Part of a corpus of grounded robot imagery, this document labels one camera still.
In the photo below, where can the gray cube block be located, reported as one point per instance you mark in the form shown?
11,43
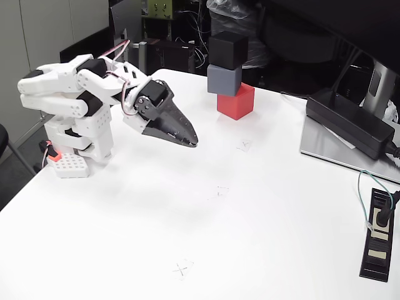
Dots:
223,81

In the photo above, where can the silver monitor base plate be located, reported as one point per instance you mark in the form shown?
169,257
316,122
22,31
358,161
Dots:
318,143

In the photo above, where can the clear tape X mark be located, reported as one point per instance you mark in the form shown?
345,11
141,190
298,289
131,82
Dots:
219,193
180,269
244,145

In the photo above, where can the red cube block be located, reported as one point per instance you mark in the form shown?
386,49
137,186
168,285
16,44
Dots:
234,106

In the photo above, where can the black power strip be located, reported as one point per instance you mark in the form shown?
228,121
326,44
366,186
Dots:
376,256

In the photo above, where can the black flat panel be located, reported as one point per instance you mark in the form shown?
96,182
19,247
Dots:
93,43

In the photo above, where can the white crumpled paper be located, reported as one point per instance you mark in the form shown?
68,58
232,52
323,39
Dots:
392,112

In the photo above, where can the black monitor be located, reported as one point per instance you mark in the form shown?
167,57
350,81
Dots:
328,22

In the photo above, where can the black power plug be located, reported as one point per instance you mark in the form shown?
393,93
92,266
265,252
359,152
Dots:
382,217

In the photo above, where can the green box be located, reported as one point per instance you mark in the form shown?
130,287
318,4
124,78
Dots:
159,9

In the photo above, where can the white perforated table clamp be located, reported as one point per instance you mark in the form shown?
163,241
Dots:
72,167

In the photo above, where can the black power adapter brick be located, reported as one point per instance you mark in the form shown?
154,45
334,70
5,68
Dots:
347,122

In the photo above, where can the silver monitor stand neck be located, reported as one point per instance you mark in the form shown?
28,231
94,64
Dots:
379,84

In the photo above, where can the black chair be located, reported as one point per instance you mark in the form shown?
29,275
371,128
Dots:
2,137

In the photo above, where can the black cube block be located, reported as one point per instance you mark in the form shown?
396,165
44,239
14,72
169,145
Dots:
228,51

